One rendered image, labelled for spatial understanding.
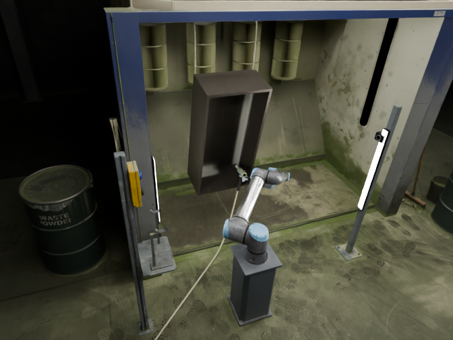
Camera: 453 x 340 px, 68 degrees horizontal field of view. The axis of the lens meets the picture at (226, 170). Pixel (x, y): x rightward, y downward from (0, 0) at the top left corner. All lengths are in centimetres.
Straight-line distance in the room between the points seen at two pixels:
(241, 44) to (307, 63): 128
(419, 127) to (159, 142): 290
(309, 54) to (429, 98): 186
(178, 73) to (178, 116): 53
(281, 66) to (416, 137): 176
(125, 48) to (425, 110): 288
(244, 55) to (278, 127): 120
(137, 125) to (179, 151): 196
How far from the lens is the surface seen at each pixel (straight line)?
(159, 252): 249
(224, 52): 445
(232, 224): 254
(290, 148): 486
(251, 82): 301
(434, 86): 383
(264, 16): 245
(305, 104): 508
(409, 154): 407
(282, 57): 442
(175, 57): 429
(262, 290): 282
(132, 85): 229
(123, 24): 220
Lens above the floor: 260
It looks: 33 degrees down
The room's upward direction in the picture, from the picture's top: 3 degrees clockwise
